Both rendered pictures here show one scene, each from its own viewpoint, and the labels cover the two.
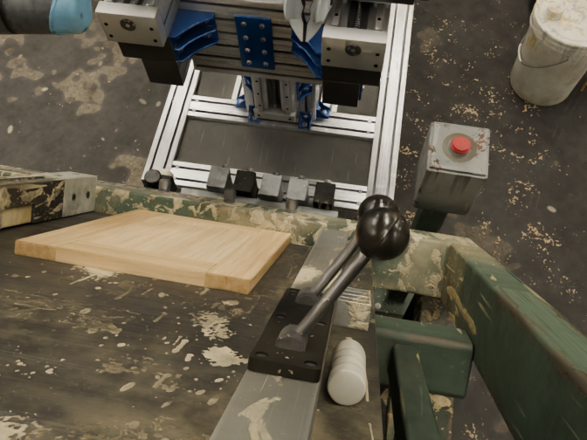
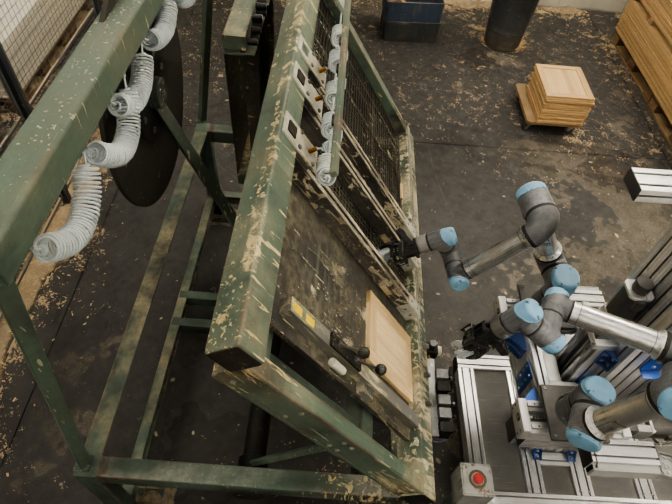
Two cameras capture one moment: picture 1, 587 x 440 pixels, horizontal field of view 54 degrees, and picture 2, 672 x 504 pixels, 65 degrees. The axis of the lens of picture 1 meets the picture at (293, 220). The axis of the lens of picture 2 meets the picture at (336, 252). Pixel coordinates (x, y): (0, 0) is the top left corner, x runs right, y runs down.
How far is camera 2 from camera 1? 132 cm
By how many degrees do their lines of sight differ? 39
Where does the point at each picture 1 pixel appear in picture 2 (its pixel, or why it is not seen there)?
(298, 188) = (446, 412)
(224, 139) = (497, 395)
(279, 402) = (323, 334)
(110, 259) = (369, 317)
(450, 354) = not seen: hidden behind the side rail
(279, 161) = (492, 431)
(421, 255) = (415, 464)
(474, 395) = not seen: outside the picture
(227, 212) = (416, 372)
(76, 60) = not seen: hidden behind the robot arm
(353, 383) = (332, 362)
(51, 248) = (369, 300)
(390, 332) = (363, 419)
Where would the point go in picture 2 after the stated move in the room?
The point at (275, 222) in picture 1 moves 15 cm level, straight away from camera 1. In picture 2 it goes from (416, 394) to (449, 386)
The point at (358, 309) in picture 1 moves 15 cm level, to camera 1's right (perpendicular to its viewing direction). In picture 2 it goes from (362, 388) to (372, 431)
